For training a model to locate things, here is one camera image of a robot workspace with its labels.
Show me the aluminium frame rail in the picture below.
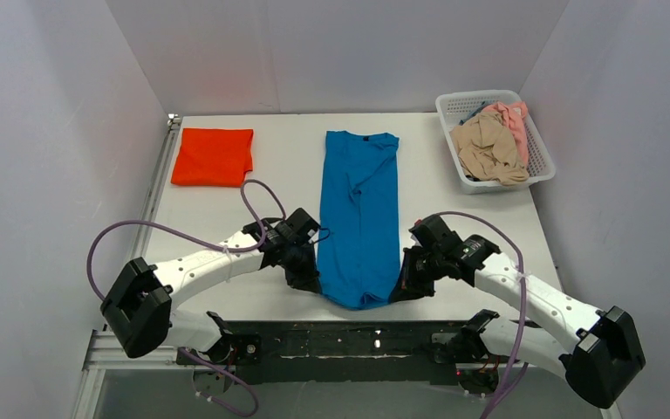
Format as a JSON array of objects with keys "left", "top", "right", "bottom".
[{"left": 72, "top": 328, "right": 622, "bottom": 419}]

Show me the beige t shirt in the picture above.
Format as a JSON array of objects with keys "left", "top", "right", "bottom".
[{"left": 450, "top": 111, "right": 530, "bottom": 186}]

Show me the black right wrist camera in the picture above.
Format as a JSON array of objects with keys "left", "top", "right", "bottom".
[{"left": 410, "top": 215, "right": 500, "bottom": 281}]

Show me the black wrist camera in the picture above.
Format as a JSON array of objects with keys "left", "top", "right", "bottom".
[
  {"left": 410, "top": 215, "right": 500, "bottom": 281},
  {"left": 242, "top": 208, "right": 322, "bottom": 252}
]

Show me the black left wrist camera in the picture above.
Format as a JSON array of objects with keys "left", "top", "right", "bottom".
[{"left": 242, "top": 208, "right": 322, "bottom": 252}]

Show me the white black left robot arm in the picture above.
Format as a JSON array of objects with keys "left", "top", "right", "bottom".
[{"left": 100, "top": 222, "right": 319, "bottom": 363}]

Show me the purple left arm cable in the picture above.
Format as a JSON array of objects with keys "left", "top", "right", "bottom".
[{"left": 86, "top": 179, "right": 289, "bottom": 419}]

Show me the blue t shirt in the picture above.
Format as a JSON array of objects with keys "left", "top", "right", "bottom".
[{"left": 317, "top": 131, "right": 400, "bottom": 310}]

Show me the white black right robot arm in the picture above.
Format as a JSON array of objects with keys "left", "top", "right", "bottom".
[{"left": 393, "top": 244, "right": 646, "bottom": 409}]

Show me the folded orange t shirt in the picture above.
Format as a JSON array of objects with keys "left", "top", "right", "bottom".
[{"left": 171, "top": 128, "right": 254, "bottom": 188}]

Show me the pink t shirt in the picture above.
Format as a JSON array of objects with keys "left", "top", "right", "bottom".
[{"left": 481, "top": 100, "right": 529, "bottom": 164}]

